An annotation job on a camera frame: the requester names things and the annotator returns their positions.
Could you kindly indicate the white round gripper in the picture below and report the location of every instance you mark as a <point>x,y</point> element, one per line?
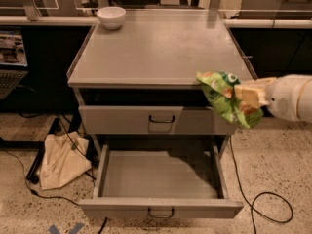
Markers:
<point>283,97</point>

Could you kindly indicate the green rice chip bag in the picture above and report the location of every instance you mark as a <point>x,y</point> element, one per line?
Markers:
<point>218,88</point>

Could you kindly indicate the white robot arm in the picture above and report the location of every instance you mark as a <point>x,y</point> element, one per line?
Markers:
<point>288,97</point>

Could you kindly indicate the grey metal drawer cabinet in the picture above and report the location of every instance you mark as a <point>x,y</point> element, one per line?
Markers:
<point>152,61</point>

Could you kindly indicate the open middle grey drawer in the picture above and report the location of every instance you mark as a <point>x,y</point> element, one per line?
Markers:
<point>181,182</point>

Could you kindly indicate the closed upper grey drawer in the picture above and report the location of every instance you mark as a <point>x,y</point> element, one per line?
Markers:
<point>154,120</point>

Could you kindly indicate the beige cloth tote bag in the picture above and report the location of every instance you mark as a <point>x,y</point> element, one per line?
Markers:
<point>64,160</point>

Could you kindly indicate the white ceramic bowl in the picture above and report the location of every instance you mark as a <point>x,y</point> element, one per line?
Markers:
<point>111,18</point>

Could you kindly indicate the black table leg base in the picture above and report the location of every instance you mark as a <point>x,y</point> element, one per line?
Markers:
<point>39,146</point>

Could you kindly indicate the laptop computer at left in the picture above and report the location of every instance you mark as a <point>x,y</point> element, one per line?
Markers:
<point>13,60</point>

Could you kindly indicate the blue tape cross on floor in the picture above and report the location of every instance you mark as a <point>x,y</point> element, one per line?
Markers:
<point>75,229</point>

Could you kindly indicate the white horizontal rail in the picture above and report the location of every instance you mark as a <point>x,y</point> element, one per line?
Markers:
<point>232,23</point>

